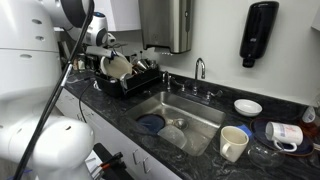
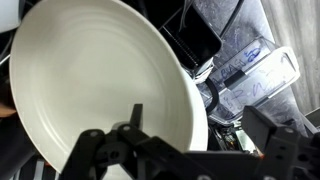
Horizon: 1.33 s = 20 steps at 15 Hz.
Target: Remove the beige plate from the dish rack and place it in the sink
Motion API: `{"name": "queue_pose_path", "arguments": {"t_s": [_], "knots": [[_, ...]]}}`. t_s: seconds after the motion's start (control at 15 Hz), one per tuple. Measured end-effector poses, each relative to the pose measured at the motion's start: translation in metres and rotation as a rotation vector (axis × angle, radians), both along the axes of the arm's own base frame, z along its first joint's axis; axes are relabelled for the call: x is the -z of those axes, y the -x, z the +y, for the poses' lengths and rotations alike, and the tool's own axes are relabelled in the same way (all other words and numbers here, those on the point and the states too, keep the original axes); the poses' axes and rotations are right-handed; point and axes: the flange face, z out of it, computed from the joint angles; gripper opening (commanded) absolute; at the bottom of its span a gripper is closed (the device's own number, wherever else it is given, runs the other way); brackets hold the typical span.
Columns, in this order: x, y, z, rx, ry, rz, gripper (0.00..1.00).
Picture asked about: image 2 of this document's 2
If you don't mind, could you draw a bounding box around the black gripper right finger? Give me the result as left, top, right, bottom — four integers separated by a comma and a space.
241, 105, 320, 180

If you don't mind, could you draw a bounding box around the clear container with blue writing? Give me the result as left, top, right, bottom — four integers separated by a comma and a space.
199, 36, 301, 125

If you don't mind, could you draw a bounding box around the beige ceramic plate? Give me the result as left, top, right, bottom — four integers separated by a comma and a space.
9, 0, 210, 174

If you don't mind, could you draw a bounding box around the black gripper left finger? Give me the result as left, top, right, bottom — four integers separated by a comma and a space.
59, 103, 188, 180

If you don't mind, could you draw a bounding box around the black slotted utensil holder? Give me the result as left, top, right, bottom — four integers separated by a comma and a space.
159, 2, 223, 72

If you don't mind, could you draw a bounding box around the black curved handle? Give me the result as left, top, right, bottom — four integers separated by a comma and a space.
204, 77, 221, 115

